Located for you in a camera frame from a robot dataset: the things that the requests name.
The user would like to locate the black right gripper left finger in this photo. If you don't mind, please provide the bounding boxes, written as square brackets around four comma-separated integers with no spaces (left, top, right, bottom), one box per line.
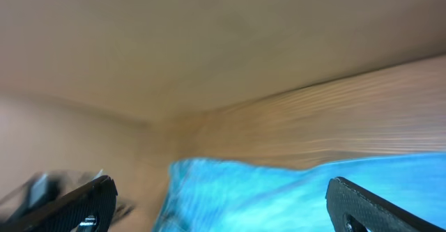
[1,176,118,232]

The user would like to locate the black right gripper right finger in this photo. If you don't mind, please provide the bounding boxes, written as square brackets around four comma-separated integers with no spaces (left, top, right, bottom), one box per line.
[325,177,445,232]

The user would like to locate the light blue denim jeans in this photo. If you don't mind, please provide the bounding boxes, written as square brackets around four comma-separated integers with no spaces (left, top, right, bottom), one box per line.
[153,153,445,231]

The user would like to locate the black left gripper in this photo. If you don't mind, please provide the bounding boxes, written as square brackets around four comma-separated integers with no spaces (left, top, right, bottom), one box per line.
[0,171,135,226]

